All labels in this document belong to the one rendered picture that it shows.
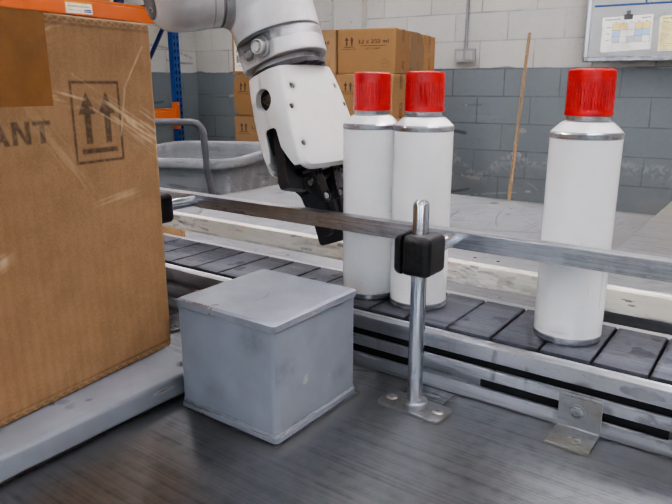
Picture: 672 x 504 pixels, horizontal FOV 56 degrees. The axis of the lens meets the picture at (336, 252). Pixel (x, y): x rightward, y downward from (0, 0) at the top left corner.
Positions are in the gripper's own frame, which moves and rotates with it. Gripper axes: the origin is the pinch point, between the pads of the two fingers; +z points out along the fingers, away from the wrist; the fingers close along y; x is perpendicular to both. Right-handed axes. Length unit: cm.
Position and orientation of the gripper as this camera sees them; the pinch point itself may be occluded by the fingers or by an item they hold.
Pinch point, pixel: (331, 222)
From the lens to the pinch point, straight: 62.1
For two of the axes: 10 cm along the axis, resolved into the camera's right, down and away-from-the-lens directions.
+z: 2.8, 9.6, 0.5
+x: -7.6, 1.9, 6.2
